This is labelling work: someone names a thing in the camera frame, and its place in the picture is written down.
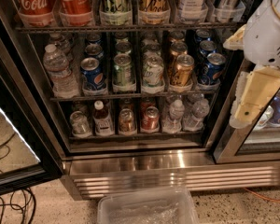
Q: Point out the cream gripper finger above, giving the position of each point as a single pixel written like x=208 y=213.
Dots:
x=253 y=91
x=235 y=41

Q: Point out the red coca-cola can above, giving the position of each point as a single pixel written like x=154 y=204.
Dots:
x=76 y=12
x=36 y=13

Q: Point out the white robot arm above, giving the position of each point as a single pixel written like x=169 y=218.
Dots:
x=259 y=39

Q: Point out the front blue pepsi can right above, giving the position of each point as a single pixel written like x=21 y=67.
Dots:
x=210 y=71

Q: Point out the blue pepsi can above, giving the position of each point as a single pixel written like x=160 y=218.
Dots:
x=210 y=71
x=93 y=78

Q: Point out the right fridge glass door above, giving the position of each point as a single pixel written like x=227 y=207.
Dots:
x=246 y=144

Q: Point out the white label can top shelf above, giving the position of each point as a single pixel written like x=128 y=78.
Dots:
x=191 y=11

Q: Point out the water bottle bottom shelf right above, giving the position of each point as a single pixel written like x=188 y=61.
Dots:
x=194 y=120

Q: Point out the front gold can middle shelf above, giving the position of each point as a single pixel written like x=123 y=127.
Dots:
x=180 y=78

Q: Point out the gold lacroix can top shelf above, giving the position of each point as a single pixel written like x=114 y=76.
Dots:
x=153 y=11

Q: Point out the front white green can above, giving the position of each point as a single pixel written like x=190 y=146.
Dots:
x=152 y=75

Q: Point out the red can bottom shelf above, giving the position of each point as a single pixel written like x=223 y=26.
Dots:
x=150 y=120

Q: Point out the front green can middle shelf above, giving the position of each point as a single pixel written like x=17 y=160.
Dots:
x=123 y=74

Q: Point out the copper can bottom shelf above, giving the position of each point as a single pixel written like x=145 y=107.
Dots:
x=127 y=124

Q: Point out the front blue pepsi can left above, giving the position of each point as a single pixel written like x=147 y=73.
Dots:
x=93 y=78

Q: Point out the stainless steel fridge base grille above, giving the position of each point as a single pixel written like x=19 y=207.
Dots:
x=96 y=176

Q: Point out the open glass fridge door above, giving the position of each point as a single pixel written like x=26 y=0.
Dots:
x=29 y=158

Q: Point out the clear plastic bin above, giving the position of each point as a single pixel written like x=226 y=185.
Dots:
x=167 y=205

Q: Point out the brown tea bottle white cap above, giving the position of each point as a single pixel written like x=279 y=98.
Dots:
x=102 y=118

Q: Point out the front clear water bottle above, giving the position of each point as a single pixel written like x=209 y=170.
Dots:
x=60 y=73

